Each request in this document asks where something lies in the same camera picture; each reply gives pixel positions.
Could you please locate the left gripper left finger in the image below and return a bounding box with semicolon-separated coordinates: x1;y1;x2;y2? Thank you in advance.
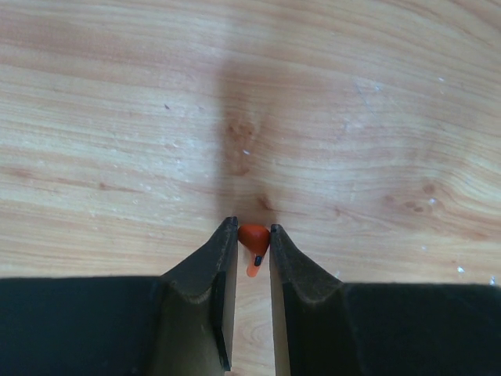
1;217;238;375

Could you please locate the orange earbud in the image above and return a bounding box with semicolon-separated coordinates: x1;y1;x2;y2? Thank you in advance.
238;224;271;277

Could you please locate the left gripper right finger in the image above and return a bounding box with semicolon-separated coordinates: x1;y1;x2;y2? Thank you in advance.
270;224;500;375

